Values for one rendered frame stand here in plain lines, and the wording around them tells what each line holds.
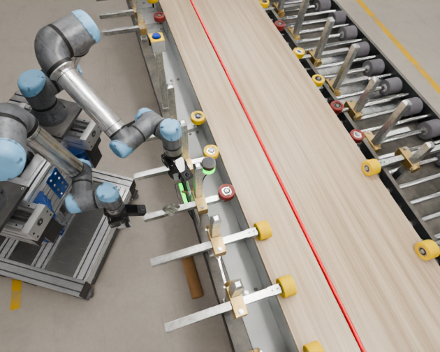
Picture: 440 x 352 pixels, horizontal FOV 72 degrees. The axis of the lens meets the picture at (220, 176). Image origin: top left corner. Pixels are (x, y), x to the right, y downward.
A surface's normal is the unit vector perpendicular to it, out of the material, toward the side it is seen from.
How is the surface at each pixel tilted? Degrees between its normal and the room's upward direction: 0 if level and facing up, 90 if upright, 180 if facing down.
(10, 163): 86
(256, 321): 0
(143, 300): 0
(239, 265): 0
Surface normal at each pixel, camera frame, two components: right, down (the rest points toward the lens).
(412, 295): 0.06, -0.52
